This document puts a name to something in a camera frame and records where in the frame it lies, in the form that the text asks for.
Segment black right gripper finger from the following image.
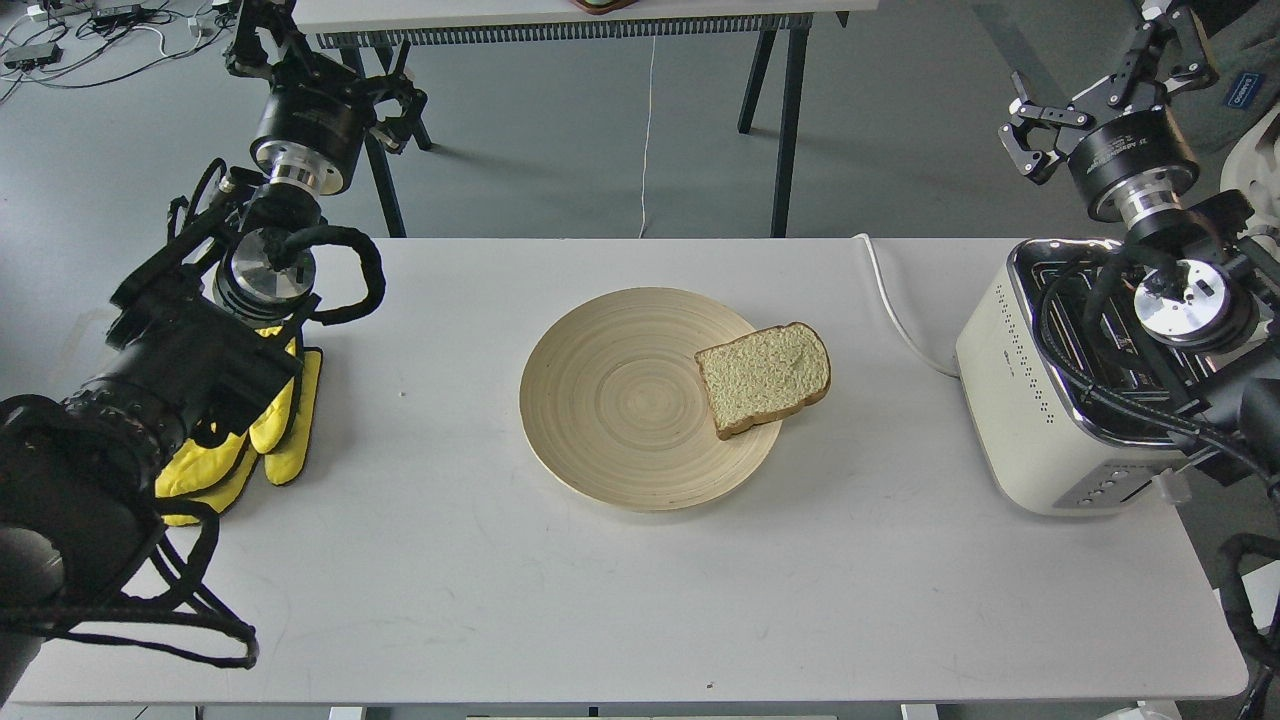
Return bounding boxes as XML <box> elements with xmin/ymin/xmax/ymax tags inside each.
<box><xmin>998</xmin><ymin>100</ymin><xmax>1091</xmax><ymax>184</ymax></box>

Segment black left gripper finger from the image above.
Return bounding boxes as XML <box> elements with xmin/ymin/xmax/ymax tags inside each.
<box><xmin>367</xmin><ymin>70</ymin><xmax>431</xmax><ymax>154</ymax></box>

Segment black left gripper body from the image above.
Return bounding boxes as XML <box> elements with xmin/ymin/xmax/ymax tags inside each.
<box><xmin>224</xmin><ymin>1</ymin><xmax>410</xmax><ymax>196</ymax></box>

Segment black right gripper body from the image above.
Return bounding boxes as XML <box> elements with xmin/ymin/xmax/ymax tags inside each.
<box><xmin>1011</xmin><ymin>1</ymin><xmax>1219</xmax><ymax>223</ymax></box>

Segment slice of white bread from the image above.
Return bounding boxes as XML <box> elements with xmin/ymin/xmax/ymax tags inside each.
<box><xmin>694</xmin><ymin>322</ymin><xmax>831</xmax><ymax>441</ymax></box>

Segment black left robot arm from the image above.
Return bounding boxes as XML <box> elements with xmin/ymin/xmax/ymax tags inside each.
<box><xmin>3</xmin><ymin>1</ymin><xmax>429</xmax><ymax>697</ymax></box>

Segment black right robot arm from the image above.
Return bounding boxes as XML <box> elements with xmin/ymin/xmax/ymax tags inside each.
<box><xmin>956</xmin><ymin>1</ymin><xmax>1277</xmax><ymax>518</ymax></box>

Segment cream and chrome toaster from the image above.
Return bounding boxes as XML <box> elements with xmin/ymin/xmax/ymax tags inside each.
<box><xmin>956</xmin><ymin>238</ymin><xmax>1257</xmax><ymax>518</ymax></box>

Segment grey bag with blue label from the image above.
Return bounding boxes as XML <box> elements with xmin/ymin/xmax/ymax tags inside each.
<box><xmin>1172</xmin><ymin>1</ymin><xmax>1279</xmax><ymax>154</ymax></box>

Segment background table with black legs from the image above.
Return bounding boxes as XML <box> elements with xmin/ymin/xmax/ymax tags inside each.
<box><xmin>292</xmin><ymin>0</ymin><xmax>881</xmax><ymax>240</ymax></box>

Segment brown object on background table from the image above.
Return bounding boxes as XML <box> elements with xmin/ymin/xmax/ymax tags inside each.
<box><xmin>571</xmin><ymin>0</ymin><xmax>635</xmax><ymax>15</ymax></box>

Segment round bamboo plate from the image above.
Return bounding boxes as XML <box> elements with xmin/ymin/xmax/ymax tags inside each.
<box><xmin>518</xmin><ymin>287</ymin><xmax>781</xmax><ymax>512</ymax></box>

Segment white toaster power cable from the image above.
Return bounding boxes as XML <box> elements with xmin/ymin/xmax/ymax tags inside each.
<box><xmin>852</xmin><ymin>233</ymin><xmax>961</xmax><ymax>379</ymax></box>

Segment cables and adapters on floor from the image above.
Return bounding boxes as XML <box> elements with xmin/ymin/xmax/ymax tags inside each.
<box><xmin>0</xmin><ymin>0</ymin><xmax>241</xmax><ymax>101</ymax></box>

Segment thin white hanging cable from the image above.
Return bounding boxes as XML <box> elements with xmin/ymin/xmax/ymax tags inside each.
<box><xmin>637</xmin><ymin>36</ymin><xmax>658</xmax><ymax>240</ymax></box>

